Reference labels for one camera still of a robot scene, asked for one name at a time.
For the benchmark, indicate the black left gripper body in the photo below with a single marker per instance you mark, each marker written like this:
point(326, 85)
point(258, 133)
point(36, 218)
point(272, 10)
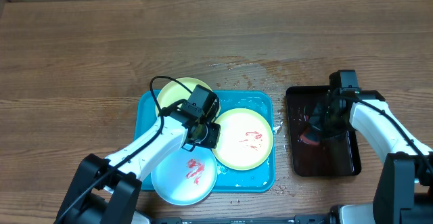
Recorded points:
point(209, 135)

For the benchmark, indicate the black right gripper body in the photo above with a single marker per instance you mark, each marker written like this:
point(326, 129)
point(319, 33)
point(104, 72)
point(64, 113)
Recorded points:
point(328, 123)

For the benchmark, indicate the orange and black sponge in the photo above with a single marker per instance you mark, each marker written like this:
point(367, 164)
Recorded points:
point(309, 136)

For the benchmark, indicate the yellow plate with red stain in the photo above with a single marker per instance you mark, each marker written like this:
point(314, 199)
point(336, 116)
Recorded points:
point(245, 140)

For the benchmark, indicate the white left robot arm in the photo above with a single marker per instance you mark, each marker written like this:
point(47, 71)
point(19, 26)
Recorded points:
point(106, 190)

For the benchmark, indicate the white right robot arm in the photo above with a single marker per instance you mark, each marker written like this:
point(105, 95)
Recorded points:
point(406, 160)

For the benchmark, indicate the black water tray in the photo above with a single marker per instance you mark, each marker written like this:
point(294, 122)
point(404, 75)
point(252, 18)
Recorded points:
point(333, 157)

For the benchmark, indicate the teal plastic tray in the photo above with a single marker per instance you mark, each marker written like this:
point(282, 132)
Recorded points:
point(256, 180)

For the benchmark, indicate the light blue plate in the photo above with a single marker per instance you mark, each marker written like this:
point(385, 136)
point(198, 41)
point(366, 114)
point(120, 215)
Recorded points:
point(185, 178)

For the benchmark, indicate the small yellow plate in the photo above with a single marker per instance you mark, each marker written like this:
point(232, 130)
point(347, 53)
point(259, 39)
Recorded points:
point(173, 91)

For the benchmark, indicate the black rail at table edge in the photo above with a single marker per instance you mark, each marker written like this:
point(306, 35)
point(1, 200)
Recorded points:
point(297, 219)

